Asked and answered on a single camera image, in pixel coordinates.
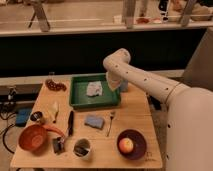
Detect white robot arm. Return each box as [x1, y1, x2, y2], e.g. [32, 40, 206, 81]
[103, 48, 213, 171]

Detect silver fork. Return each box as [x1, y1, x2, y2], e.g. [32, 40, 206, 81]
[106, 111, 115, 137]

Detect white towel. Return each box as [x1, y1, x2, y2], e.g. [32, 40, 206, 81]
[86, 81, 103, 97]

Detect green plastic tray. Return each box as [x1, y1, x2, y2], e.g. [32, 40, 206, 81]
[69, 73, 121, 110]

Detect orange bowl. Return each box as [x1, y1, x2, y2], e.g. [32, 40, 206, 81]
[18, 124, 47, 152]

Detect red yellow apple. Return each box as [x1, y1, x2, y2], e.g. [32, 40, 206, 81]
[119, 138, 134, 154]

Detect yellow banana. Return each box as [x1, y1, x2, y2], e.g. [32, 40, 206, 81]
[49, 101, 59, 123]

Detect small dark can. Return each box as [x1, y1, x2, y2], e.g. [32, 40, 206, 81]
[30, 111, 45, 124]

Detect black cables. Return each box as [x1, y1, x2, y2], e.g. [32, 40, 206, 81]
[0, 99, 18, 155]

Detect blue box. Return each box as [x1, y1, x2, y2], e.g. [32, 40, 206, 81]
[15, 108, 31, 127]

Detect orange spoon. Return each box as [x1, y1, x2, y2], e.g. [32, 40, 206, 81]
[43, 124, 65, 137]

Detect purple bowl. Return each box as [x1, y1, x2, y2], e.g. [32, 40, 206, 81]
[117, 129, 147, 160]

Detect black metal clip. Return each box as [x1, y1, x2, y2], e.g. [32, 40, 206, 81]
[52, 137, 65, 154]

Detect blue sponge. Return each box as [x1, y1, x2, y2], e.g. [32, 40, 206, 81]
[84, 115, 104, 129]

